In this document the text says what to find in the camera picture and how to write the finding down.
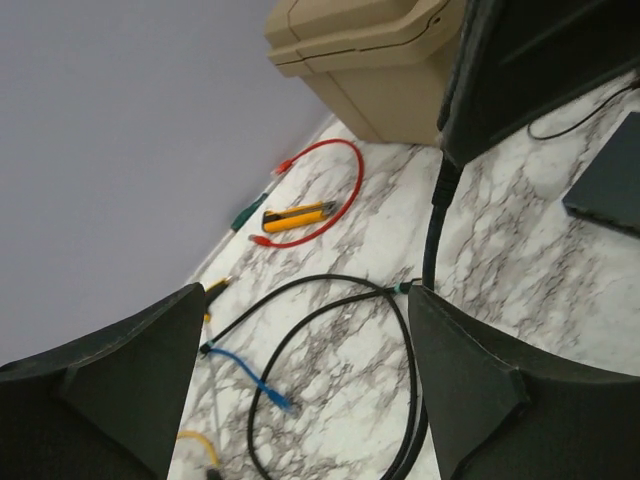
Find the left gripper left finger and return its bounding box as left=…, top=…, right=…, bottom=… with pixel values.
left=1, top=283, right=205, bottom=479

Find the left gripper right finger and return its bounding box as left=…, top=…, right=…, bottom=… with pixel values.
left=409, top=286, right=639, bottom=479

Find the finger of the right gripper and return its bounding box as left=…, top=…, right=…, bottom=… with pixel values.
left=438, top=0, right=639, bottom=169

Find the black power adapter with cable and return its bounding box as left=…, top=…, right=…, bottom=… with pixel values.
left=526, top=82, right=640, bottom=142

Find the thin black cable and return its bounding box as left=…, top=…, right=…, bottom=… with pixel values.
left=379, top=152, right=466, bottom=480

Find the black network switch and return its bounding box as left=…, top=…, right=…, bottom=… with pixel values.
left=562, top=112, right=640, bottom=237

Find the tan plastic toolbox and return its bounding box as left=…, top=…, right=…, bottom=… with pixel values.
left=264, top=0, right=466, bottom=145

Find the yellow black utility knife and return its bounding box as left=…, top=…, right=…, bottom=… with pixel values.
left=262, top=201, right=339, bottom=234

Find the yellow ethernet cable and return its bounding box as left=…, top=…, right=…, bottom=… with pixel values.
left=175, top=429, right=221, bottom=469

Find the yellow black T-handle wrench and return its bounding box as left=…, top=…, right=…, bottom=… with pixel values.
left=204, top=277, right=233, bottom=324

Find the black braided ethernet cable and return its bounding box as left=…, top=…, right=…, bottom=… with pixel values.
left=198, top=273, right=426, bottom=480

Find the blue ethernet cable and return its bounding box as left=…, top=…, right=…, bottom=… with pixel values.
left=207, top=347, right=299, bottom=414

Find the green handled screwdriver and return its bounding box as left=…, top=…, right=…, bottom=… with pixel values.
left=230, top=192, right=269, bottom=232

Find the red ethernet cable right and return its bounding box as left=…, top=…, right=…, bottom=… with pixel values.
left=248, top=138, right=366, bottom=250

